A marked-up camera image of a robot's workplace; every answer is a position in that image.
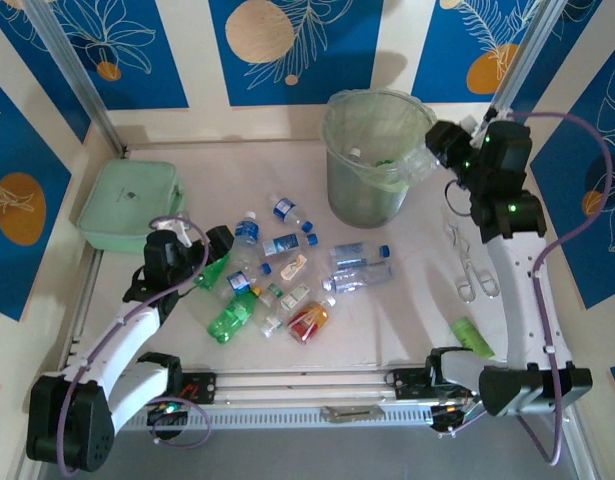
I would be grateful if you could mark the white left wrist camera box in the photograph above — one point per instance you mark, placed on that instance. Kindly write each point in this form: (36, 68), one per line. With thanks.
(176, 231)

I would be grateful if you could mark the grey mesh waste bin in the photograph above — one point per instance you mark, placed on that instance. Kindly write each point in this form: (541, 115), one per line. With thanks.
(362, 205)

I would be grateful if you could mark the mint green zip case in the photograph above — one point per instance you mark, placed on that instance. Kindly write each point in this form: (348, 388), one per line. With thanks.
(127, 200)

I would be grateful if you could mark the crushed bottle blue label white cap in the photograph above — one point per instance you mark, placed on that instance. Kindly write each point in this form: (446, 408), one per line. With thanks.
(356, 154)

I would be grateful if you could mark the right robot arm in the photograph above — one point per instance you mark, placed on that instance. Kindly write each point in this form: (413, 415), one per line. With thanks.
(517, 300)

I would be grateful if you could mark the long aluminium base rail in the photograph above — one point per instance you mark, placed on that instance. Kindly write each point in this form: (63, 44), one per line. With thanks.
(297, 385)

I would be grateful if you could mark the clear plastic bottle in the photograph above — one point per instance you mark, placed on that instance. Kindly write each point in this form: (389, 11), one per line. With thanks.
(293, 267)

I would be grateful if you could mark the light green tube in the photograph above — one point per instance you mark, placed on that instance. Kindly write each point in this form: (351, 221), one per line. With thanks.
(469, 336)

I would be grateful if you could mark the small clear bottle green print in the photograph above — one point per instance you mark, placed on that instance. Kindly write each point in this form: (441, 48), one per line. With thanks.
(272, 325)

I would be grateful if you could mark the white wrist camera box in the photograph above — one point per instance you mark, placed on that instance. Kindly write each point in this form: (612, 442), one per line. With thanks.
(176, 231)
(474, 124)

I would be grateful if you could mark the bottle with red yellow label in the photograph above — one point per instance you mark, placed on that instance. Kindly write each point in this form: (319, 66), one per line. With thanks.
(307, 320)

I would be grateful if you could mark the small bottle green white label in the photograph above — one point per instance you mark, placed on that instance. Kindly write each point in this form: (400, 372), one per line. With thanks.
(273, 294)

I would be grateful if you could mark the crushed clear bluish bottle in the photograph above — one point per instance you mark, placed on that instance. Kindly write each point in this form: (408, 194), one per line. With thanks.
(417, 167)

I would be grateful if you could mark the small bottle cream label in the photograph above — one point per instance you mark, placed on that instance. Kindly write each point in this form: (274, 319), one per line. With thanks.
(294, 296)

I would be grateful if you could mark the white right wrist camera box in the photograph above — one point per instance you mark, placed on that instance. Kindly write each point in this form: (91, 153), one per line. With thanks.
(474, 124)

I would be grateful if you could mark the square bottle blue white label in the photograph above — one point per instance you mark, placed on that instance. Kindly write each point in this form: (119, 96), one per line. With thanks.
(282, 245)

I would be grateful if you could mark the aluminium frame post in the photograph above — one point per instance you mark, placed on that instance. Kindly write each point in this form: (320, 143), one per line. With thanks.
(74, 65)
(524, 50)

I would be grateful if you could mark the pale green bin liner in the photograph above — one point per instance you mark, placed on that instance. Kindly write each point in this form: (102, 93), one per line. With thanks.
(377, 125)

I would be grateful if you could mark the large clear bottle white cap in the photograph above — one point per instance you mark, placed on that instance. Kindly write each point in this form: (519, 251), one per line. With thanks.
(357, 280)

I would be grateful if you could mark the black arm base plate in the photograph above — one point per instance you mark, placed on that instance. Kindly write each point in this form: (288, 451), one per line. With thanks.
(407, 384)
(202, 387)

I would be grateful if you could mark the grey metal panel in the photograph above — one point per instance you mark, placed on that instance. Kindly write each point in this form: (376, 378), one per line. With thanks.
(307, 455)

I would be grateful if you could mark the small clear bottle blue cap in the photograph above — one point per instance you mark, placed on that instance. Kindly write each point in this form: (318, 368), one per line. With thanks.
(285, 207)
(238, 281)

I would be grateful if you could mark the clear bottle blue label white cap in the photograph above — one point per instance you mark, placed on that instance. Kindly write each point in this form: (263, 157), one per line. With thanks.
(246, 232)

